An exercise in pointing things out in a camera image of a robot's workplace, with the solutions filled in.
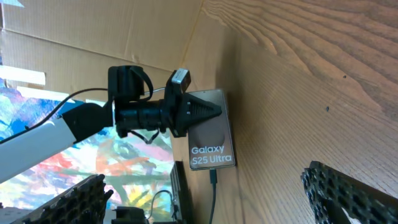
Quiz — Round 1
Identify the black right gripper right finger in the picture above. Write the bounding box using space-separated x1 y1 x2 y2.
300 161 397 224

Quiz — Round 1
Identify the Galaxy smartphone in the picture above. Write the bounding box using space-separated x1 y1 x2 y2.
188 89 236 170

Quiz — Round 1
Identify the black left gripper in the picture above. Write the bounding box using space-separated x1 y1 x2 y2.
115 83 222 138

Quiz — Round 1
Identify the colourful painted cloth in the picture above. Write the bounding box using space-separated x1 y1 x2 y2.
0 77 175 218

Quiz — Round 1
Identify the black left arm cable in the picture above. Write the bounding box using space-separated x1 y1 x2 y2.
0 86 165 146

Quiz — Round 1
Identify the black charger cable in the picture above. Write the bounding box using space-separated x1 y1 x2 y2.
207 167 218 224

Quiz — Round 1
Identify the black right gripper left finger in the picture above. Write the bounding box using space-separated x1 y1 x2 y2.
21 174 113 224

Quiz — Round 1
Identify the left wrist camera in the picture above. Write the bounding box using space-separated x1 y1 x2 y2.
171 68 191 93

